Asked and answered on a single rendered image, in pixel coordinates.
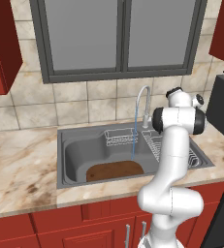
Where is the blue water stream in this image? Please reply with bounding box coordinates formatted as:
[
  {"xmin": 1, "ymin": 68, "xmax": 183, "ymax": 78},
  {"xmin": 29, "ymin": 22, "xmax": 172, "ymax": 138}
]
[{"xmin": 130, "ymin": 106, "xmax": 138, "ymax": 161}]

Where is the silver sink faucet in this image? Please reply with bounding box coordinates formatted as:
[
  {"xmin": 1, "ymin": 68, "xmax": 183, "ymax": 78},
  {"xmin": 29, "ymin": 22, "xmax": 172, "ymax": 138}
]
[{"xmin": 135, "ymin": 84, "xmax": 153, "ymax": 130}]

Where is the grey kitchen sink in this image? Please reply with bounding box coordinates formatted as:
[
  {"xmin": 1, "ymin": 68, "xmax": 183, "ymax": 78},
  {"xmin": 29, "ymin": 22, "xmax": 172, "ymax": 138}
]
[{"xmin": 56, "ymin": 120, "xmax": 216, "ymax": 190}]

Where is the brown cutting board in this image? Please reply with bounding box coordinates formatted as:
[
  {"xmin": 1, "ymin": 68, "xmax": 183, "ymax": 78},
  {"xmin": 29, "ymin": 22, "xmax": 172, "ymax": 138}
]
[{"xmin": 85, "ymin": 160, "xmax": 146, "ymax": 183}]

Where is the grey framed window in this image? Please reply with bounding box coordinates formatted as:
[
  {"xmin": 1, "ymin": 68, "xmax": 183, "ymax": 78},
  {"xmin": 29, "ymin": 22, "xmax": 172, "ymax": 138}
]
[{"xmin": 28, "ymin": 0, "xmax": 208, "ymax": 85}]

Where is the red false drawer panel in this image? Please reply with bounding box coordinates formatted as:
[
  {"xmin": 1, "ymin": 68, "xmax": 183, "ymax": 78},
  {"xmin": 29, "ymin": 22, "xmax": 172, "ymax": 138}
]
[{"xmin": 29, "ymin": 195, "xmax": 154, "ymax": 226}]

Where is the black countertop appliance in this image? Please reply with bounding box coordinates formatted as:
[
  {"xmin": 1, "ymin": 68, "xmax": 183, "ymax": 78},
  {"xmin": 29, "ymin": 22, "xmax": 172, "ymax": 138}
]
[{"xmin": 205, "ymin": 69, "xmax": 224, "ymax": 145}]

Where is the red cabinet door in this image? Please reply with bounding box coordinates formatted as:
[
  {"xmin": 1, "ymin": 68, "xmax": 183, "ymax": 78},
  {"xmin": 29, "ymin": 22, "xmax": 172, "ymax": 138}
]
[
  {"xmin": 134, "ymin": 212, "xmax": 157, "ymax": 248},
  {"xmin": 35, "ymin": 215, "xmax": 138, "ymax": 248}
]

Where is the red base cabinet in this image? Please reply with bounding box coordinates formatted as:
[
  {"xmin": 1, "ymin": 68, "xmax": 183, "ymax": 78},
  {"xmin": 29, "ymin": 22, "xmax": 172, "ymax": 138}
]
[
  {"xmin": 173, "ymin": 179, "xmax": 224, "ymax": 248},
  {"xmin": 0, "ymin": 212, "xmax": 40, "ymax": 248}
]

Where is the black dishwasher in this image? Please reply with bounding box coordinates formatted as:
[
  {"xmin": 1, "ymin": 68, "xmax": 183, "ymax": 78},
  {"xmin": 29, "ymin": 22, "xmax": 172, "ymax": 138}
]
[{"xmin": 200, "ymin": 185, "xmax": 224, "ymax": 248}]

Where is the wire sink basket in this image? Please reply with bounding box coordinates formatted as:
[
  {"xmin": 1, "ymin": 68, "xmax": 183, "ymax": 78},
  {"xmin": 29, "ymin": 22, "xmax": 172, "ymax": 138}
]
[{"xmin": 104, "ymin": 127, "xmax": 140, "ymax": 148}]

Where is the wire dish rack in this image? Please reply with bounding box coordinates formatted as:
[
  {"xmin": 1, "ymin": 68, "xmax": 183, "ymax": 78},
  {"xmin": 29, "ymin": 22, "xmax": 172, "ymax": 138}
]
[{"xmin": 141, "ymin": 128, "xmax": 204, "ymax": 170}]

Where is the silver cabinet handle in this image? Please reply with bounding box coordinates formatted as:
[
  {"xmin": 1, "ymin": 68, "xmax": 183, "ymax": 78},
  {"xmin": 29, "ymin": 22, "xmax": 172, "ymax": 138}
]
[
  {"xmin": 141, "ymin": 220, "xmax": 147, "ymax": 248},
  {"xmin": 125, "ymin": 224, "xmax": 132, "ymax": 248}
]

